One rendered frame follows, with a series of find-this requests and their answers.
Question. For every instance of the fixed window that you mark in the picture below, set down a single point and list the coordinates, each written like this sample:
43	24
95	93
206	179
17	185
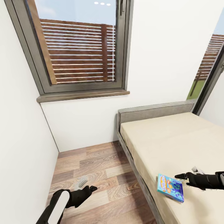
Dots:
75	48

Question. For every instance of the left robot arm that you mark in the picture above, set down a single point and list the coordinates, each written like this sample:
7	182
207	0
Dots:
53	213

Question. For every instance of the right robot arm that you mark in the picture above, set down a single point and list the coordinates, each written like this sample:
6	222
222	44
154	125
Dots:
200	180

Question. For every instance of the door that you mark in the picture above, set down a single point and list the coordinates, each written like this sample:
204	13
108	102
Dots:
212	65

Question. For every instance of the bed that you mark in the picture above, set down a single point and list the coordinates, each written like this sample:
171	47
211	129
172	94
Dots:
168	139

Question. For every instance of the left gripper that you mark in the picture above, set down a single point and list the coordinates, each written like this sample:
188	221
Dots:
84	194

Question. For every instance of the board game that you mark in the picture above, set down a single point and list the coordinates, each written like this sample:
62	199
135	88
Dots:
170	187

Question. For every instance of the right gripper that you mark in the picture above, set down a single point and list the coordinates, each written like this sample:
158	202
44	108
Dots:
199	181

